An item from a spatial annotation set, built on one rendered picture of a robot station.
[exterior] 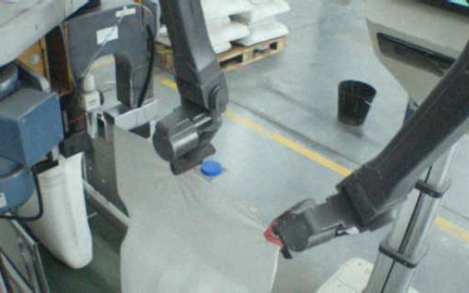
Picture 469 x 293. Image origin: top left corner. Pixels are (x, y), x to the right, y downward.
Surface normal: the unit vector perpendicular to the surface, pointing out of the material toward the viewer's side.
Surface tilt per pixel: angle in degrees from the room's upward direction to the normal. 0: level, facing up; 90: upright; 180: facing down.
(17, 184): 91
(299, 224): 79
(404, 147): 99
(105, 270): 0
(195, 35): 90
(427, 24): 40
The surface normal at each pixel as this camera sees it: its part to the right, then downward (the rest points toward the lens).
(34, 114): 0.95, 0.22
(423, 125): -0.90, 0.30
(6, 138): -0.31, 0.48
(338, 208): 0.48, -0.55
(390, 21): -0.37, -0.42
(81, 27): 0.74, 0.40
